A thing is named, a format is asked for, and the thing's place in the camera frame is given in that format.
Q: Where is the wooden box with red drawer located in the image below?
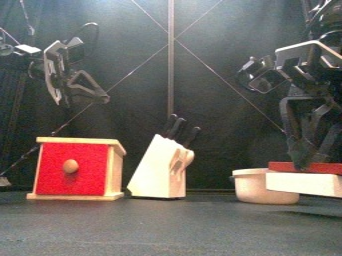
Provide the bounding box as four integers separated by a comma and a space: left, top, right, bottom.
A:
26, 136, 128, 202

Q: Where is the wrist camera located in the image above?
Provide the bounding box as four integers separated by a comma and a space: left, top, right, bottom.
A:
237, 55, 287, 95
64, 36, 87, 64

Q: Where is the vertical metal frame pole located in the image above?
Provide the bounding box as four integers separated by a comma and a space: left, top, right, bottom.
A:
167, 0, 175, 118

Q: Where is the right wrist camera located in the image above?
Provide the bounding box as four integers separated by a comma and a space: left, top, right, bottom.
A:
237, 55, 287, 95

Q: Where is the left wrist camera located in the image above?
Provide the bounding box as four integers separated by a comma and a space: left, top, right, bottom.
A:
64, 36, 87, 64

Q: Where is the black looped cable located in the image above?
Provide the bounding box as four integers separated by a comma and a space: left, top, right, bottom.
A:
66, 22, 100, 64

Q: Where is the white toy pot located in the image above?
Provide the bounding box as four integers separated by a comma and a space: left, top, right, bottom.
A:
230, 167, 301, 205

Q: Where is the toy salmon sushi block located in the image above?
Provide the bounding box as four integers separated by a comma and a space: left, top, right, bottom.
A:
265, 161, 342, 199

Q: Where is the black toy knife handle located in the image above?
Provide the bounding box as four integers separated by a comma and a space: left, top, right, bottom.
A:
167, 117, 189, 142
162, 113, 179, 138
182, 126, 202, 150

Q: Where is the pale wooden knife block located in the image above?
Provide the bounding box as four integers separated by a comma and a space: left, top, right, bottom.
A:
126, 133, 197, 200

